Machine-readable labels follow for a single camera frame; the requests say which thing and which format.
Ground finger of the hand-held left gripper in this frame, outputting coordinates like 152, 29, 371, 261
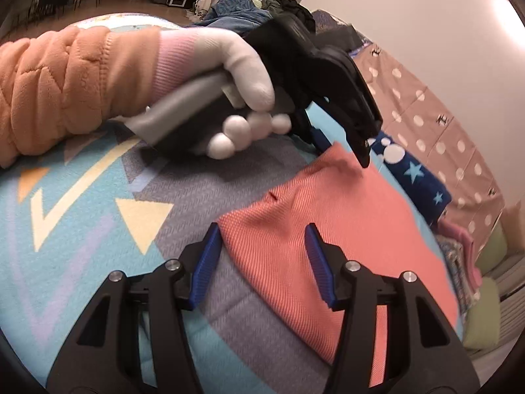
292, 108, 334, 155
323, 48, 385, 169

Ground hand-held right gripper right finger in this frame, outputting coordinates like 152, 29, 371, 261
304, 222, 481, 394

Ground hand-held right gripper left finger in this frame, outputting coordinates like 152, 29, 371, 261
53, 222, 224, 394

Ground salmon pink bear sweater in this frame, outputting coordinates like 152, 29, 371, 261
217, 142, 463, 389

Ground person's left forearm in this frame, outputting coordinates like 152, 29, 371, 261
0, 25, 190, 170

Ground black crumpled clothes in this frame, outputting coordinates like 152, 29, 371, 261
278, 0, 317, 34

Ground person's left hand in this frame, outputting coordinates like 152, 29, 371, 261
180, 28, 293, 159

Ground dark patterned quilt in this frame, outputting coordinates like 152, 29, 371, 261
311, 10, 375, 57

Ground blue knitted blanket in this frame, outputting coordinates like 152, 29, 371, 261
202, 0, 280, 34

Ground brown polka dot blanket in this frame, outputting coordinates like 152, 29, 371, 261
352, 47, 508, 235

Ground navy star fleece blanket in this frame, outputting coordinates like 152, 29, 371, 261
366, 131, 452, 227

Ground grey floral folded garment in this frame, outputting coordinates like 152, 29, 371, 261
438, 240, 481, 309

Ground pink folded garment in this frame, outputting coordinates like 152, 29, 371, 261
436, 217, 483, 289

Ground large green pillow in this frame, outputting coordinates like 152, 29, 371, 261
463, 278, 502, 350

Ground tan pillow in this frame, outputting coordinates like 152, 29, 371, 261
504, 204, 524, 231

